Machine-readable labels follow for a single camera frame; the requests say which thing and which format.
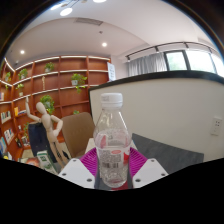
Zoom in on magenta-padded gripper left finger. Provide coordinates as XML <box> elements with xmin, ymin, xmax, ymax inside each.
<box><xmin>57</xmin><ymin>147</ymin><xmax>100</xmax><ymax>190</ymax></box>

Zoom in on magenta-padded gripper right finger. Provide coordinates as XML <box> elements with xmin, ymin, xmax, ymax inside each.
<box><xmin>127</xmin><ymin>146</ymin><xmax>170</xmax><ymax>190</ymax></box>

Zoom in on clear plastic water bottle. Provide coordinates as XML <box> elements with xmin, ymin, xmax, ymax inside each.
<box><xmin>92</xmin><ymin>92</ymin><xmax>133</xmax><ymax>189</ymax></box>

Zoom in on flat round red coaster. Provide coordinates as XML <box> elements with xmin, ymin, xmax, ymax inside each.
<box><xmin>105</xmin><ymin>179</ymin><xmax>130</xmax><ymax>192</ymax></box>

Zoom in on tall green white carton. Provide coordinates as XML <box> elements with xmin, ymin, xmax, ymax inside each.
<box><xmin>35</xmin><ymin>150</ymin><xmax>56</xmax><ymax>174</ymax></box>

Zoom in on tan chair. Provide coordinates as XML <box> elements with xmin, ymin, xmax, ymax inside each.
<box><xmin>60</xmin><ymin>111</ymin><xmax>97</xmax><ymax>159</ymax></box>

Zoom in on wooden artist mannequin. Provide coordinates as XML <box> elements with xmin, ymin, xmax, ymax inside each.
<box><xmin>24</xmin><ymin>96</ymin><xmax>69</xmax><ymax>168</ymax></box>

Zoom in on orange wooden shelf unit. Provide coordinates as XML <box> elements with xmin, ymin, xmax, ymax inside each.
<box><xmin>0</xmin><ymin>54</ymin><xmax>113</xmax><ymax>161</ymax></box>

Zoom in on grey curtain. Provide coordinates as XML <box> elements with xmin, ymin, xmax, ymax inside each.
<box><xmin>126</xmin><ymin>52</ymin><xmax>168</xmax><ymax>78</ymax></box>

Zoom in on window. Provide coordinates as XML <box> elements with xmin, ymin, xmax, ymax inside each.
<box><xmin>164</xmin><ymin>49</ymin><xmax>224</xmax><ymax>78</ymax></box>

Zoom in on ceiling air vent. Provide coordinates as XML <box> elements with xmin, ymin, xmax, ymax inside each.
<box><xmin>73</xmin><ymin>17</ymin><xmax>104</xmax><ymax>27</ymax></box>

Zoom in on ceiling lights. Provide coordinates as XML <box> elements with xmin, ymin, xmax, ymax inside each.
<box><xmin>18</xmin><ymin>0</ymin><xmax>109</xmax><ymax>56</ymax></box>

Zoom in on white wall socket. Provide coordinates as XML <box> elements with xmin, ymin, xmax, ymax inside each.
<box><xmin>209</xmin><ymin>116</ymin><xmax>224</xmax><ymax>137</ymax></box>

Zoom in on white wall sign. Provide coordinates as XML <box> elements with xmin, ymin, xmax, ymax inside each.
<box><xmin>106</xmin><ymin>62</ymin><xmax>117</xmax><ymax>82</ymax></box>

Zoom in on black track light rail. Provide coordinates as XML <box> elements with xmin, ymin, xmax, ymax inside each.
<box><xmin>125</xmin><ymin>41</ymin><xmax>214</xmax><ymax>61</ymax></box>

